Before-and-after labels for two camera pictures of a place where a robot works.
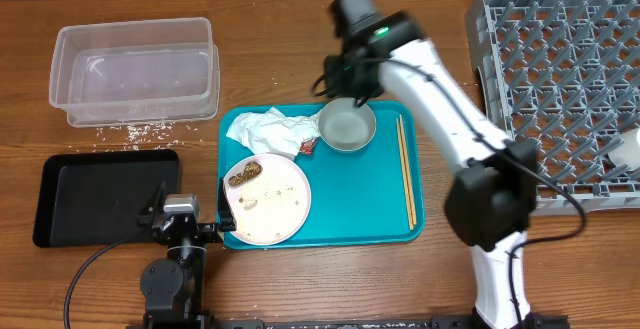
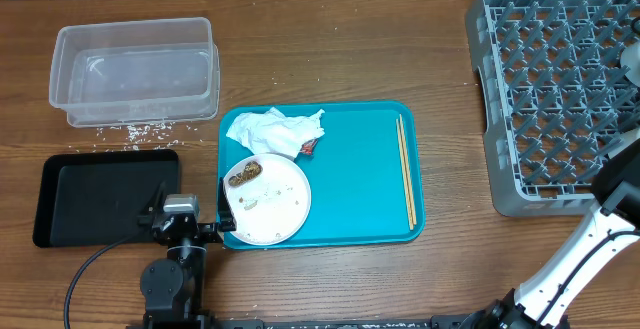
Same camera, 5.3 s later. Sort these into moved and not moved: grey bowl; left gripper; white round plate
Moved: grey bowl
Not moved: white round plate; left gripper
